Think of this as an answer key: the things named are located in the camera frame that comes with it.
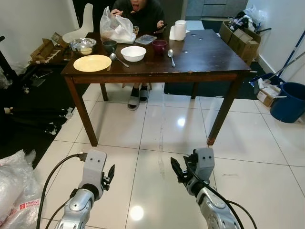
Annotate steel bowl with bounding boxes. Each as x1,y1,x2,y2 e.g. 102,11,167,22
69,38,98,56

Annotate metal spoon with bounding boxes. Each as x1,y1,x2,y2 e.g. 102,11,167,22
167,49,176,68
109,52,130,68

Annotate small cardboard box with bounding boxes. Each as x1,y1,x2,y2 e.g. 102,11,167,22
256,85,283,108

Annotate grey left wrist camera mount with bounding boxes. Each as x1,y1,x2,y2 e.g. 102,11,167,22
82,150,108,189

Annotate clear plastic bag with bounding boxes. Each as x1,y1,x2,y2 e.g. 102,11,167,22
228,5,268,33

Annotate seated person in black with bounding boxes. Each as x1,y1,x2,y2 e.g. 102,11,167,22
110,0,166,111

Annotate clear plastic food box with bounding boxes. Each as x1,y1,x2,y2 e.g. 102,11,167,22
134,33,158,46

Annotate large open cardboard box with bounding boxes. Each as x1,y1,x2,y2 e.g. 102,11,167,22
219,20,262,66

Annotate blue handled mop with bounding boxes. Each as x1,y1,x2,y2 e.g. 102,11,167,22
248,31,305,89

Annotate grey handled broom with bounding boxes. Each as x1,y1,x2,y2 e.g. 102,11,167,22
257,50,305,91

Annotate black floor mat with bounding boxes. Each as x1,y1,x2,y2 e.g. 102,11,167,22
0,61,91,168

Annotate dark green cup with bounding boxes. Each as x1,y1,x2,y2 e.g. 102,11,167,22
102,40,118,53

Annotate dark wooden table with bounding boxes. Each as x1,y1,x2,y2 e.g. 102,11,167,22
61,30,252,147

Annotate maroon cup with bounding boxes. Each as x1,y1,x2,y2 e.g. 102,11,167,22
152,39,169,54

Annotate blue bucket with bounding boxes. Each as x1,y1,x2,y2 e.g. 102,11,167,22
269,82,305,124

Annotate yellow plate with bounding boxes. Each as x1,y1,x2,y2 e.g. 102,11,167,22
73,54,112,73

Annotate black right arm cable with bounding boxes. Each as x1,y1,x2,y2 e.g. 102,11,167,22
183,160,260,229

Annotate white bowl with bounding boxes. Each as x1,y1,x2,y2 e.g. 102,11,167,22
120,45,147,63

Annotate bubble wrap bag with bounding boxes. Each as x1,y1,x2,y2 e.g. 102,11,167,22
0,150,44,229

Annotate flat torn cardboard box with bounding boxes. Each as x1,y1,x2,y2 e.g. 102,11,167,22
29,32,73,66

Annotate white plastic bag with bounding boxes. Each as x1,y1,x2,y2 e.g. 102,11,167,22
99,6,137,44

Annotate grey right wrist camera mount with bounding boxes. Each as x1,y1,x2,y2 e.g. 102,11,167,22
193,147,215,182

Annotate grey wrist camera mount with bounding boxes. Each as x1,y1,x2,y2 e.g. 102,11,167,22
193,147,215,182
82,150,108,189

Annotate white plastic chair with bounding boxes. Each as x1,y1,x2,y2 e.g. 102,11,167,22
62,3,94,44

